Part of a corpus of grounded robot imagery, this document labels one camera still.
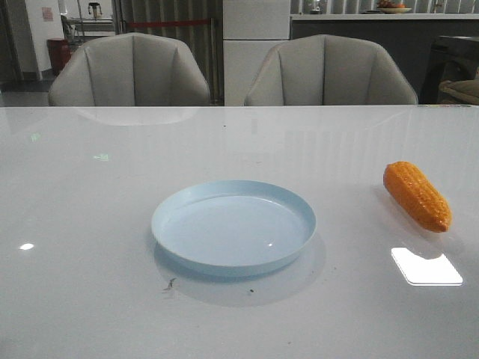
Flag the light blue round plate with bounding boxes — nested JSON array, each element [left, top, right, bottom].
[[151, 180, 317, 277]]

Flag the orange plastic corn cob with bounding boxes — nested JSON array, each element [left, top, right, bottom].
[[383, 161, 452, 233]]

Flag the right beige upholstered chair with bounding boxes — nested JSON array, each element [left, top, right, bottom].
[[245, 34, 418, 106]]

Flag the beige upholstered chair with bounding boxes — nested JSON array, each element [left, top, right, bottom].
[[245, 34, 418, 106], [48, 32, 210, 107]]

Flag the white cabinet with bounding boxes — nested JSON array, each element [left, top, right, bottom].
[[223, 0, 290, 106]]

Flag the left beige upholstered chair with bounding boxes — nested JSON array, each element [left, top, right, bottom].
[[48, 32, 210, 107]]

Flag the red barrier belt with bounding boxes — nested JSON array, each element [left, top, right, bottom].
[[126, 18, 213, 28]]

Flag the dark counter with white top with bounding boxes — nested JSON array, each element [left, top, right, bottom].
[[290, 13, 478, 95]]

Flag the red trash bin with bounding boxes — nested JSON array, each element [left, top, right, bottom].
[[46, 38, 71, 76]]

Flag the fruit bowl on counter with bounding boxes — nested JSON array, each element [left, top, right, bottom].
[[376, 0, 411, 14]]

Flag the dark armchair at right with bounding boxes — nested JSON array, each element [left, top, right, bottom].
[[418, 36, 478, 104]]

